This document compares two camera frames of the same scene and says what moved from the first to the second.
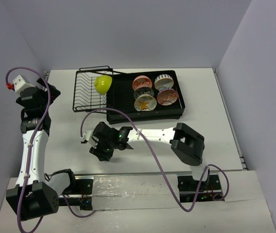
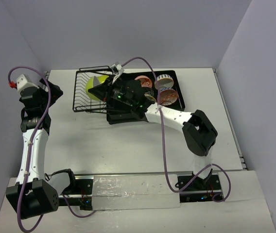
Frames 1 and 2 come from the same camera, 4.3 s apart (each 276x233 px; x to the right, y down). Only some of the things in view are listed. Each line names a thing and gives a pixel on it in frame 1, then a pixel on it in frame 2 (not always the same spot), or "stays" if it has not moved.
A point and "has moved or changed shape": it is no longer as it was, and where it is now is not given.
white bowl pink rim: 163,80 stays
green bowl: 102,83 has moved or changed shape
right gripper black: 98,153 → 104,91
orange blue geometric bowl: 167,96 stays
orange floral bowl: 141,81 stays
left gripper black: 48,90 stays
